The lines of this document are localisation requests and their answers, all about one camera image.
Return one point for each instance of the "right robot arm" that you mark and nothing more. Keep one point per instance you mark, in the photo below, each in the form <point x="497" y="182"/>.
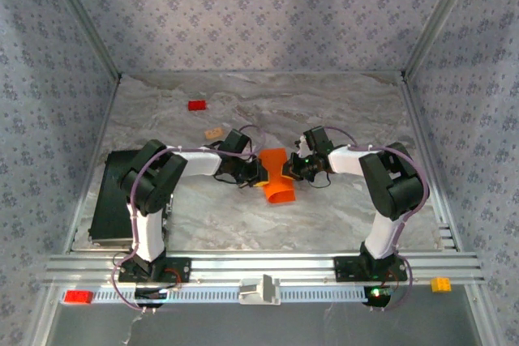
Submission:
<point x="389" y="184"/>

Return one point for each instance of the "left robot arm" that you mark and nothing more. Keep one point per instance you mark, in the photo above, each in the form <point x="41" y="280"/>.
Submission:
<point x="154" y="176"/>

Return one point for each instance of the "tan toy brick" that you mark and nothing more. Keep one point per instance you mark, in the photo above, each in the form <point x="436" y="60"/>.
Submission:
<point x="213" y="133"/>

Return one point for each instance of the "small red toy brick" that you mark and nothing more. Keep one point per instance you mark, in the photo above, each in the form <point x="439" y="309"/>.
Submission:
<point x="197" y="105"/>

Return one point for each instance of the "black flat case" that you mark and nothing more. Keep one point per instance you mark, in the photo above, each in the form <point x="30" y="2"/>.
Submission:
<point x="109" y="200"/>

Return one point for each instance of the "black controller board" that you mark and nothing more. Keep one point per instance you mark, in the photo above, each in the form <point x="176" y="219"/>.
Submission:
<point x="377" y="297"/>
<point x="150" y="298"/>

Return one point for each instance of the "yellow toy brick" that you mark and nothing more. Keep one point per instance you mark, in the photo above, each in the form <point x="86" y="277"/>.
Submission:
<point x="441" y="284"/>

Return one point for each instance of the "large red toy brick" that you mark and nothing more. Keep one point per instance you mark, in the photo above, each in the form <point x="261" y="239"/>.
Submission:
<point x="79" y="297"/>

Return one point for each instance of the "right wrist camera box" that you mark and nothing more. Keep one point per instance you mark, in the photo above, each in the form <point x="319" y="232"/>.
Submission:
<point x="318" y="139"/>

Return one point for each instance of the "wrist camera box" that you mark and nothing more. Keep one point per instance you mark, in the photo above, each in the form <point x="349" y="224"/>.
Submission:
<point x="235" y="141"/>
<point x="318" y="139"/>

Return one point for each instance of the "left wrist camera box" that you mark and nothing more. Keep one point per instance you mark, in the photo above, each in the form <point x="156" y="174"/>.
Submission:
<point x="235" y="141"/>

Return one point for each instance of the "wide aluminium mounting rail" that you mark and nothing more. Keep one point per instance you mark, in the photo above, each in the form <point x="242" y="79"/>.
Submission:
<point x="259" y="265"/>

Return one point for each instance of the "aluminium frame rail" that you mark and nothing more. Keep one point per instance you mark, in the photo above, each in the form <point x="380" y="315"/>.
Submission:
<point x="259" y="73"/>
<point x="417" y="119"/>
<point x="106" y="119"/>

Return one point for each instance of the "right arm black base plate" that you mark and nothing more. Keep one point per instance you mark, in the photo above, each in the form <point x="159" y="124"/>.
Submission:
<point x="346" y="269"/>

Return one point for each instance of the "white plastic bracket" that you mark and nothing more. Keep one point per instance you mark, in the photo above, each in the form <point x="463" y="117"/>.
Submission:
<point x="259" y="293"/>

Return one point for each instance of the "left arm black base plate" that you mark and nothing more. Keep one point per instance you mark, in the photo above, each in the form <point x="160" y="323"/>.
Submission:
<point x="180" y="269"/>

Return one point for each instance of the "aluminium frame post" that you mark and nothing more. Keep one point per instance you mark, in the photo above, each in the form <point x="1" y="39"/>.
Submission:
<point x="85" y="18"/>
<point x="438" y="18"/>
<point x="480" y="317"/>
<point x="46" y="317"/>

